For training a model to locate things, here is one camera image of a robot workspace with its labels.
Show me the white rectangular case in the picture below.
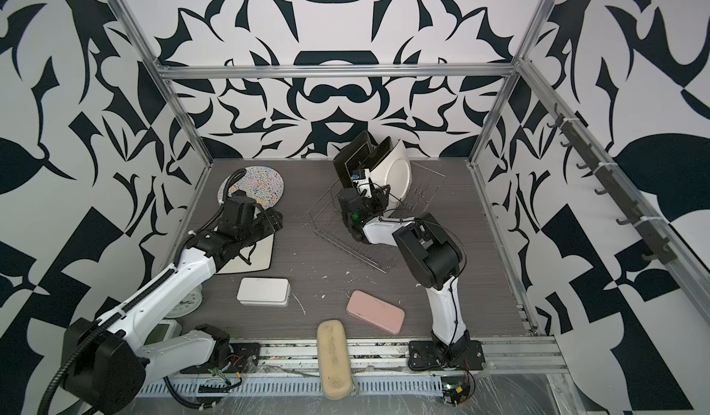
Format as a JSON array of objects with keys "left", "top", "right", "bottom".
[{"left": 237, "top": 278, "right": 291, "bottom": 307}]

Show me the black wall hook rail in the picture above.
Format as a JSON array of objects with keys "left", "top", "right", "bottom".
[{"left": 547, "top": 104, "right": 678, "bottom": 265}]

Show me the white square plate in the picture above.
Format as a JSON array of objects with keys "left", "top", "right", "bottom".
[{"left": 371, "top": 141, "right": 412, "bottom": 209}]

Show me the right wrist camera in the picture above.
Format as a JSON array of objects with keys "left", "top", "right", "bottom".
[{"left": 351, "top": 169, "right": 375, "bottom": 197}]

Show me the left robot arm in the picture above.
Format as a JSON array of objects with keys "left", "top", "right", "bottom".
[{"left": 37, "top": 190, "right": 283, "bottom": 414}]

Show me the round speckled plate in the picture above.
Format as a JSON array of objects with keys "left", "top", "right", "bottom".
[{"left": 229, "top": 166, "right": 285, "bottom": 209}]

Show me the white alarm clock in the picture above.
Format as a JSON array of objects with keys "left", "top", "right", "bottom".
[{"left": 166, "top": 286, "right": 203, "bottom": 319}]

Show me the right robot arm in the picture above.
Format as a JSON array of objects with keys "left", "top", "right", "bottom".
[{"left": 338, "top": 188, "right": 471, "bottom": 368}]

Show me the wire dish rack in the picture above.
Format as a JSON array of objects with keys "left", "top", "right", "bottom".
[{"left": 302, "top": 162, "right": 446, "bottom": 273}]

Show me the large black square plate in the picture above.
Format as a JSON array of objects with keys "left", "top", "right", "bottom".
[{"left": 333, "top": 130, "right": 375, "bottom": 189}]

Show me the cream square plate black rim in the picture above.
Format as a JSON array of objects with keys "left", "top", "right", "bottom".
[{"left": 216, "top": 234, "right": 275, "bottom": 275}]

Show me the pink rectangular case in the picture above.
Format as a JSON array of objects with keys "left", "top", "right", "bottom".
[{"left": 346, "top": 290, "right": 405, "bottom": 335}]

